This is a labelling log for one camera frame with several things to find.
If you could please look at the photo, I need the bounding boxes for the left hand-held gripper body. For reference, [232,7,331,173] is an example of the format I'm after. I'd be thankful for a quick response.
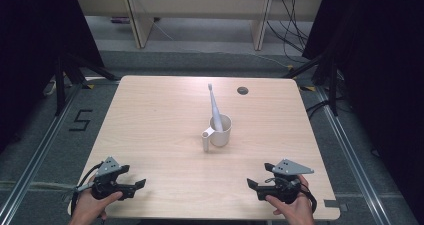
[76,156,129,201]

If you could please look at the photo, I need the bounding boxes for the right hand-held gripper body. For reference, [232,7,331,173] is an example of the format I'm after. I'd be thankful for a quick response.
[255,158,315,205]

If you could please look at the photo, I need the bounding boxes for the white cup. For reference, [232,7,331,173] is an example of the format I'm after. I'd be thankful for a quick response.
[201,113,233,153]

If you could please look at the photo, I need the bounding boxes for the white electric toothbrush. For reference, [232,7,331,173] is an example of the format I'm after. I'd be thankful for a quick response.
[207,83,225,133]

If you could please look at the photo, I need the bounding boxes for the person's left hand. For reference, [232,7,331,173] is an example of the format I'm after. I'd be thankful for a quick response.
[72,174,124,221]

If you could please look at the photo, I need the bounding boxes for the person's right hand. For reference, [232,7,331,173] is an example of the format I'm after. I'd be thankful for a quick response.
[265,174,316,221]

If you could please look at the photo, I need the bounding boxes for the black metal stand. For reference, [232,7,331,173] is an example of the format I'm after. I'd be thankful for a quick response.
[283,50,340,117]
[54,50,121,117]

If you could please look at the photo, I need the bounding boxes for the white power strip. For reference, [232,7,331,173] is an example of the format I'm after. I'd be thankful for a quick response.
[42,79,58,97]

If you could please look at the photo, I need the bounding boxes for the dark curtain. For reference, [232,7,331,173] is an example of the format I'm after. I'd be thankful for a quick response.
[301,0,424,225]
[0,0,105,153]

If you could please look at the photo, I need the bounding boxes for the beige wooden bench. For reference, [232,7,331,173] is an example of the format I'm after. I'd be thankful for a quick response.
[73,0,325,51]

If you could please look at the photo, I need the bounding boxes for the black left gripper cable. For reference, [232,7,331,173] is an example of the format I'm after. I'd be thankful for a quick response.
[70,162,104,216]

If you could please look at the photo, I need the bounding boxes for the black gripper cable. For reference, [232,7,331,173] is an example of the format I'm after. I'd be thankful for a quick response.
[70,162,104,216]
[299,183,318,215]

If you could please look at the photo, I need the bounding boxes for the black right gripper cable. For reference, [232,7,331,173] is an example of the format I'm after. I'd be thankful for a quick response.
[299,183,318,215]

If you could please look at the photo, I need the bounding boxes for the grey metal floor rail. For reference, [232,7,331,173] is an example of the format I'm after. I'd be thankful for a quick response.
[314,86,392,225]
[0,81,85,225]

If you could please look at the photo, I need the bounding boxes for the black floor cable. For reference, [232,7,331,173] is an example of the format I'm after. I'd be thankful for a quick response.
[305,97,345,120]

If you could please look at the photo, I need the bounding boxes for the bundle of black cables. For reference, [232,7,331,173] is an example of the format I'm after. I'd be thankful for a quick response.
[265,0,312,65]

